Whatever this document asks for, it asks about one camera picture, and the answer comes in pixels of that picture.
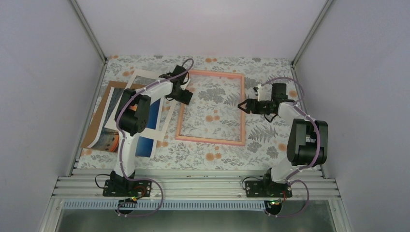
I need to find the white mat board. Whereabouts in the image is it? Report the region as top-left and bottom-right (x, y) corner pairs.
(104, 69), (176, 141)

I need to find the clear acrylic sheet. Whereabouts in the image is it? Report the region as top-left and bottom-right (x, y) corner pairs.
(176, 70), (245, 145)

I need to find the sunset landscape photo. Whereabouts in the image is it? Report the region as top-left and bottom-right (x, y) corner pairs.
(81, 81), (163, 157)

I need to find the brown cardboard backing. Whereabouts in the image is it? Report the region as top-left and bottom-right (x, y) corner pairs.
(81, 81), (126, 153)

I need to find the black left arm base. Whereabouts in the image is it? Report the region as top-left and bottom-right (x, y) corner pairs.
(102, 179), (152, 197)

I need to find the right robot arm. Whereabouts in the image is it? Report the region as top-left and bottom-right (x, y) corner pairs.
(237, 83), (328, 197)

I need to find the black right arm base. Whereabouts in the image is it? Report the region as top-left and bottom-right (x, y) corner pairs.
(244, 180), (293, 198)

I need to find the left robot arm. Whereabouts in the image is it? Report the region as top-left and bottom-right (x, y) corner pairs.
(113, 65), (193, 196)

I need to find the floral patterned table cloth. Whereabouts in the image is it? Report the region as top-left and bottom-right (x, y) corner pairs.
(76, 55), (318, 172)

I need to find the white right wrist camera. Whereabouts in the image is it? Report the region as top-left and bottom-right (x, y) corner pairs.
(253, 84), (265, 102)

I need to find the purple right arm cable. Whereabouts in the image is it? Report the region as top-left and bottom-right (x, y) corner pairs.
(256, 76), (322, 219)

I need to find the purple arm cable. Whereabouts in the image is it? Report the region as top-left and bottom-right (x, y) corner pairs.
(115, 58), (195, 218)
(256, 76), (322, 219)

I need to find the grey slotted cable duct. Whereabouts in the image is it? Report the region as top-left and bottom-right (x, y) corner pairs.
(62, 199), (272, 211)

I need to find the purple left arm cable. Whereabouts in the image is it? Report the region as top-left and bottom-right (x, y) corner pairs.
(115, 58), (195, 218)

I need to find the aluminium rail platform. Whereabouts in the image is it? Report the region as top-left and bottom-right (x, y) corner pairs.
(40, 168), (351, 232)

